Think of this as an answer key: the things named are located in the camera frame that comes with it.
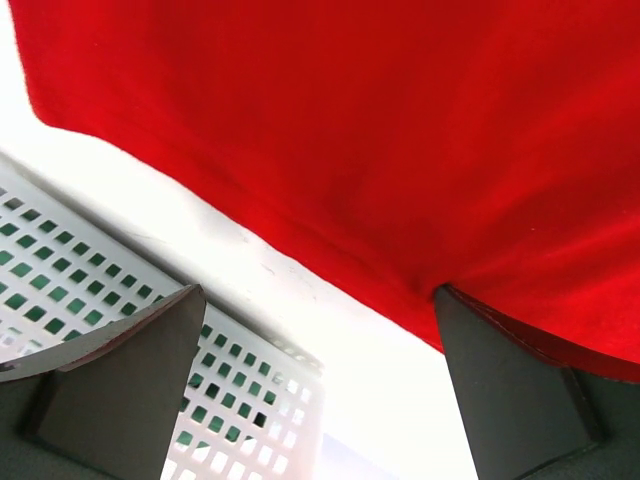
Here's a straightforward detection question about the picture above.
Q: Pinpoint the white plastic basket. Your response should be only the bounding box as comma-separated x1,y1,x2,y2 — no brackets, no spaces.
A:
1,157,324,479

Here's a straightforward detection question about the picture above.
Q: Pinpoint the red t shirt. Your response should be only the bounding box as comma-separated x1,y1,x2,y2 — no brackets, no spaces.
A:
9,1,639,382

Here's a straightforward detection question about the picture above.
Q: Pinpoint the green t shirt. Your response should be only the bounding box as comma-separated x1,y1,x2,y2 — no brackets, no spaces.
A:
1,217,282,450

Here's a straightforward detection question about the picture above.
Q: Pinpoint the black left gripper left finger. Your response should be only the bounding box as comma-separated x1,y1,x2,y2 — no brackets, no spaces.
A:
1,285,206,479

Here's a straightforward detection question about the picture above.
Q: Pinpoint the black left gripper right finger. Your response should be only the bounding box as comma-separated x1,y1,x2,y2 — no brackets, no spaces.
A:
435,286,639,479

